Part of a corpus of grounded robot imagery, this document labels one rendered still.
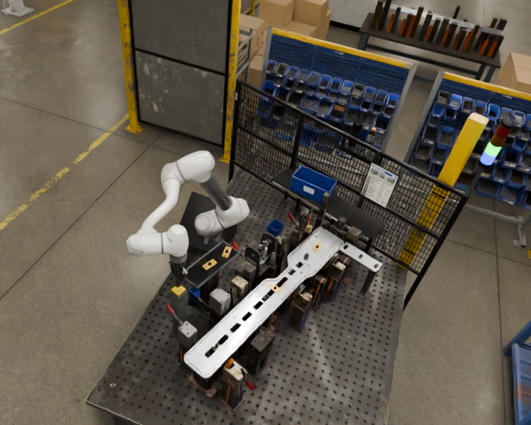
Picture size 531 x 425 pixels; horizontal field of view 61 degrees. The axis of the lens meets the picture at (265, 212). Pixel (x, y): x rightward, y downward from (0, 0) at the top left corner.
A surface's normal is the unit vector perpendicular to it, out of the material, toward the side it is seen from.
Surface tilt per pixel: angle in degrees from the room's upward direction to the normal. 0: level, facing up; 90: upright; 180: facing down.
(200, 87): 90
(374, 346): 0
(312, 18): 90
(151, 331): 0
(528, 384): 0
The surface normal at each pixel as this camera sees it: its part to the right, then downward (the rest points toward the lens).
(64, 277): 0.12, -0.72
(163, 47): -0.35, 0.64
